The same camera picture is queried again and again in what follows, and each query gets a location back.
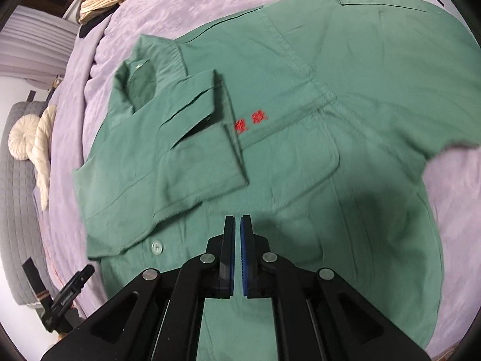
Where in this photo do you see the green work shirt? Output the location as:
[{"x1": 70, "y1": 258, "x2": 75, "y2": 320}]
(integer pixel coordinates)
[{"x1": 73, "y1": 0, "x2": 480, "y2": 347}]

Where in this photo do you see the grey quilted headboard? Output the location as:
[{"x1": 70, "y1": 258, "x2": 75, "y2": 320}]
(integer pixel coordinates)
[{"x1": 1, "y1": 101, "x2": 56, "y2": 307}]

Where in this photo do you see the cream knot pillow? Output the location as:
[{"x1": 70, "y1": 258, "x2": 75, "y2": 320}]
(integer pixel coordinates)
[{"x1": 29, "y1": 105, "x2": 56, "y2": 211}]

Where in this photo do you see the round cream pillow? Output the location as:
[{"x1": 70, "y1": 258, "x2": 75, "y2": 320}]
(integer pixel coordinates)
[{"x1": 8, "y1": 114, "x2": 40, "y2": 161}]

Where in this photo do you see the grey curtain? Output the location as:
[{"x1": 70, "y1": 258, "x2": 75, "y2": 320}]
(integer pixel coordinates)
[{"x1": 1, "y1": 6, "x2": 79, "y2": 87}]

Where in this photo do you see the black pillow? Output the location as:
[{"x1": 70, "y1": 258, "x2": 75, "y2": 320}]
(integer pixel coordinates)
[{"x1": 78, "y1": 9, "x2": 114, "y2": 39}]

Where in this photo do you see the purple plush blanket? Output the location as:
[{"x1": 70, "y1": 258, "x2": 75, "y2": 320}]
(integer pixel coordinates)
[{"x1": 42, "y1": 0, "x2": 480, "y2": 356}]

